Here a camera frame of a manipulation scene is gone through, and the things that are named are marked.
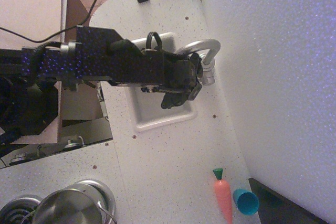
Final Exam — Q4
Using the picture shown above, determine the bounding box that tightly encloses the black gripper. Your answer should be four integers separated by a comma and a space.
160, 50, 203, 109

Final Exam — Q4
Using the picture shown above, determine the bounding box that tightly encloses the silver curved faucet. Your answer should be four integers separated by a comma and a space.
174, 39, 221, 86

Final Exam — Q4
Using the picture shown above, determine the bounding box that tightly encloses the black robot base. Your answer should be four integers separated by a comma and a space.
1, 77, 60, 145

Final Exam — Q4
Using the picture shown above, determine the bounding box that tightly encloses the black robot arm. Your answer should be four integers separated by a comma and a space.
1, 26, 203, 109

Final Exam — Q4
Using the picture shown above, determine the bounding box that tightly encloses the white recessed sink basin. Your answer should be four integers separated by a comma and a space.
125, 31, 198, 133

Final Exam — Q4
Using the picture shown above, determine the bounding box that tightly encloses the orange toy carrot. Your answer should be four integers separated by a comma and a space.
213, 168, 233, 223

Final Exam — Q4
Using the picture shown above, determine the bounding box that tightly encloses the teal plastic cup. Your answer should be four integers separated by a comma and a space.
233, 188, 260, 216

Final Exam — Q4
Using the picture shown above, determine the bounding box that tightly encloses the silver stove burner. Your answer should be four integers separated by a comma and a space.
1, 195, 42, 223
73, 179, 117, 223

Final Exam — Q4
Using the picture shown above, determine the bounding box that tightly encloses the stainless steel pot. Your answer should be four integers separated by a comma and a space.
32, 184, 103, 223

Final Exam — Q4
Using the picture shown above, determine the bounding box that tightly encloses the thin black cable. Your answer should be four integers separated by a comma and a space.
0, 0, 109, 44

